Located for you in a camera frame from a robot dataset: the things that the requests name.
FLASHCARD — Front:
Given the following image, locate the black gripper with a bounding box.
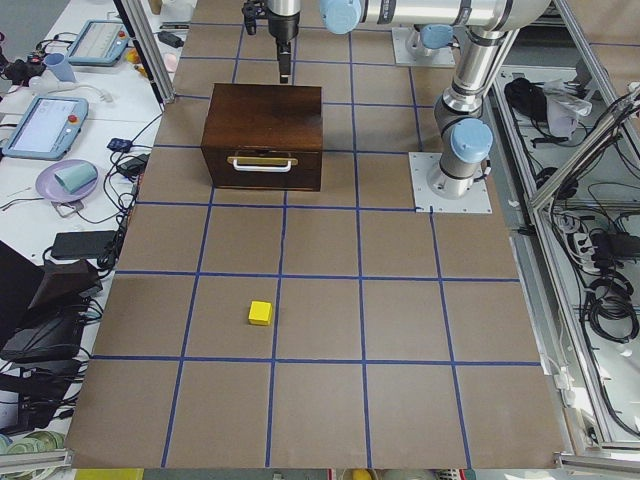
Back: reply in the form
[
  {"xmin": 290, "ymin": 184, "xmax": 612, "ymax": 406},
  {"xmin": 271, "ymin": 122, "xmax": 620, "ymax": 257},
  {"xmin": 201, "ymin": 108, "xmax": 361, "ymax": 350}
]
[{"xmin": 267, "ymin": 13, "xmax": 299, "ymax": 84}]

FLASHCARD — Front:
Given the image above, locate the dark wooden drawer box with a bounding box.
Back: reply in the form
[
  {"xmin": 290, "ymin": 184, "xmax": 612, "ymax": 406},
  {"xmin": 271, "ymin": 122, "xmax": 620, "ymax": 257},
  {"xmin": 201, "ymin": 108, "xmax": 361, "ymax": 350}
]
[{"xmin": 201, "ymin": 83, "xmax": 323, "ymax": 191}]

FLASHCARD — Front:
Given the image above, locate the yellow block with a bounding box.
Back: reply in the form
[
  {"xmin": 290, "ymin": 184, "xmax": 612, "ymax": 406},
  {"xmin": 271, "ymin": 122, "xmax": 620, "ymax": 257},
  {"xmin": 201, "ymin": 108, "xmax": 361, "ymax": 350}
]
[{"xmin": 248, "ymin": 300, "xmax": 274, "ymax": 326}]

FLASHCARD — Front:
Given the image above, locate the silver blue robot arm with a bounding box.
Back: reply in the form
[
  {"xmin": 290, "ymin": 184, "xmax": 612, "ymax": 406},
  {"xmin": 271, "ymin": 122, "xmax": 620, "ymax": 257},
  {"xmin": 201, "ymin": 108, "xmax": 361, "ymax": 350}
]
[
  {"xmin": 319, "ymin": 0, "xmax": 549, "ymax": 199},
  {"xmin": 266, "ymin": 0, "xmax": 301, "ymax": 84}
]

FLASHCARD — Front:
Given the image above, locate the black power adapter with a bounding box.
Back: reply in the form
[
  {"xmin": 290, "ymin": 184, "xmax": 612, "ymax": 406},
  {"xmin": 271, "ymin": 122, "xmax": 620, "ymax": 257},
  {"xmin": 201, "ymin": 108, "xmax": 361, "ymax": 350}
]
[{"xmin": 116, "ymin": 154, "xmax": 149, "ymax": 179}]

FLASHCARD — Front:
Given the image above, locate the upper blue teach pendant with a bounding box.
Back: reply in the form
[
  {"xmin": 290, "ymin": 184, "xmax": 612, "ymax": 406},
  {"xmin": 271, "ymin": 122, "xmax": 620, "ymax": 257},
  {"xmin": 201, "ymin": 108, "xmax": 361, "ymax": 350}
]
[{"xmin": 67, "ymin": 20, "xmax": 130, "ymax": 67}]

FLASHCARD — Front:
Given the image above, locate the blue teach pendant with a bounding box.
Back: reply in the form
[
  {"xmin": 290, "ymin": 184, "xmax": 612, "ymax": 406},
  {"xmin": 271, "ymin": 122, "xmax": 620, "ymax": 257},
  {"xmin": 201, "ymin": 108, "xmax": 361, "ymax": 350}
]
[
  {"xmin": 67, "ymin": 20, "xmax": 130, "ymax": 67},
  {"xmin": 2, "ymin": 95, "xmax": 89, "ymax": 161}
]

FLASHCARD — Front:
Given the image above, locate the light blue cup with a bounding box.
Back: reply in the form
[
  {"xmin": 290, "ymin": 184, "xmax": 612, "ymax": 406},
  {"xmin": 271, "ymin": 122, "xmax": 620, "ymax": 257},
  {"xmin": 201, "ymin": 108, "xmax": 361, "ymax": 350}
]
[{"xmin": 44, "ymin": 52, "xmax": 76, "ymax": 83}]

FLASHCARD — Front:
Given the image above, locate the light green cup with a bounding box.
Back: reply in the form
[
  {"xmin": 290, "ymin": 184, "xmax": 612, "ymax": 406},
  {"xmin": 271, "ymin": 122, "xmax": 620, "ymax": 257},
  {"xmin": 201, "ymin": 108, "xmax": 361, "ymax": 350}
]
[{"xmin": 54, "ymin": 161, "xmax": 98, "ymax": 194}]

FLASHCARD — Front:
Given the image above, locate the lower blue teach pendant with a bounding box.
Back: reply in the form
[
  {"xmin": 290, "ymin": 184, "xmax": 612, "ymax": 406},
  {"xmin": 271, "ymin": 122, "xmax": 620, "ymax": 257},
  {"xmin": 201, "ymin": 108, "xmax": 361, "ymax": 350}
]
[{"xmin": 2, "ymin": 95, "xmax": 89, "ymax": 161}]

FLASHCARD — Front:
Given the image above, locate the purple plate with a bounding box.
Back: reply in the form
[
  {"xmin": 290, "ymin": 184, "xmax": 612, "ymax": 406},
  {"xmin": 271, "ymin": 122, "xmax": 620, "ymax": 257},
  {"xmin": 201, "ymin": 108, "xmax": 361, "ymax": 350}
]
[{"xmin": 35, "ymin": 159, "xmax": 98, "ymax": 203}]

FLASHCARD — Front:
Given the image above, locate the black phone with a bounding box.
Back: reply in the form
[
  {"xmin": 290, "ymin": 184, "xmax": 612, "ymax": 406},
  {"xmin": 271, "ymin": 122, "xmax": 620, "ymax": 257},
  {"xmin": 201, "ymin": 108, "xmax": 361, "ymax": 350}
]
[{"xmin": 51, "ymin": 230, "xmax": 116, "ymax": 260}]

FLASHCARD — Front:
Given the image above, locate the aluminium frame post left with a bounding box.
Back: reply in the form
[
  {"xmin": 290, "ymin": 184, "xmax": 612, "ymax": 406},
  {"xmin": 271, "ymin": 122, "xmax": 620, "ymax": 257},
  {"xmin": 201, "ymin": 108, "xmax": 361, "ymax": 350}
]
[{"xmin": 113, "ymin": 0, "xmax": 175, "ymax": 105}]

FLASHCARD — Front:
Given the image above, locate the aluminium frame strut right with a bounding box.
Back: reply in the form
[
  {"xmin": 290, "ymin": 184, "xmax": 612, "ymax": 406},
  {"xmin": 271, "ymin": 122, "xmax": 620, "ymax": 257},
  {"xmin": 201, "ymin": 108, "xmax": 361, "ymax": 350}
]
[{"xmin": 529, "ymin": 86, "xmax": 639, "ymax": 212}]

